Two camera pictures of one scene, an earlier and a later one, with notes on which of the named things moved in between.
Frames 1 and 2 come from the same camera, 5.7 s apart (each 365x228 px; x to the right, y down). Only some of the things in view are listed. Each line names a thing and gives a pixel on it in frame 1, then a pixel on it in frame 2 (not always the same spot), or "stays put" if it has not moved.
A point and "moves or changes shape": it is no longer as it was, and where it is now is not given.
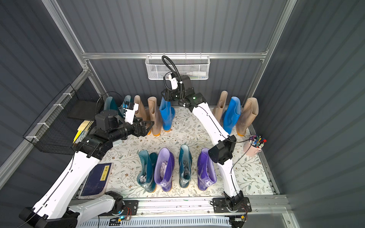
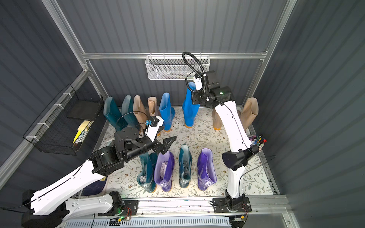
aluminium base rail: (264, 207) stays put
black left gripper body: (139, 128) → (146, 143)
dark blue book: (95, 185) stays put
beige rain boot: (249, 110) stays put
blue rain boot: (231, 114) moves or changes shape
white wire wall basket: (197, 67) stays put
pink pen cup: (258, 142) stays put
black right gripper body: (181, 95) → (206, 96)
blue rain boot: (168, 113) stays put
